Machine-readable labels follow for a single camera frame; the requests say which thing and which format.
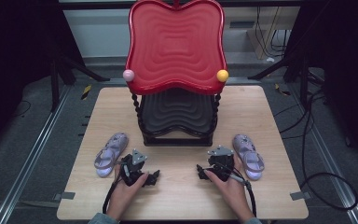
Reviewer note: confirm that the metal floor rail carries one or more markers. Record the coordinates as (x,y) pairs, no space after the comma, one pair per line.
(28,161)
(332,161)

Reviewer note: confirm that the light wooden box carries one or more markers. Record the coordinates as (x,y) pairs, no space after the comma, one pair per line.
(261,40)

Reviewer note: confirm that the yellow black floor tape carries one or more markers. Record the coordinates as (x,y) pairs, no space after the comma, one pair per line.
(86,92)
(282,89)

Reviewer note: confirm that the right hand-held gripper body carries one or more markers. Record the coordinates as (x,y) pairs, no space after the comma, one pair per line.
(222,161)

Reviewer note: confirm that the black stand legs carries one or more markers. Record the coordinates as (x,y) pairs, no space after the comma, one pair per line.
(301,74)
(56,77)

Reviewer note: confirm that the purple sandal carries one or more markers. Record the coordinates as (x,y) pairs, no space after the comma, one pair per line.
(248,155)
(110,154)

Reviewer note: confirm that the grey tape piece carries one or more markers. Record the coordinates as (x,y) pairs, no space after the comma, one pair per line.
(300,195)
(64,195)

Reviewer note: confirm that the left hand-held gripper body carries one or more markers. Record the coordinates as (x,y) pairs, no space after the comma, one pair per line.
(131,169)

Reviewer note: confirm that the person's left hand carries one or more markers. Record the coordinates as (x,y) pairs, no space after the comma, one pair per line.
(124,196)

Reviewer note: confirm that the person's right hand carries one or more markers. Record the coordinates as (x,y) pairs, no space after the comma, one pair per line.
(230,194)

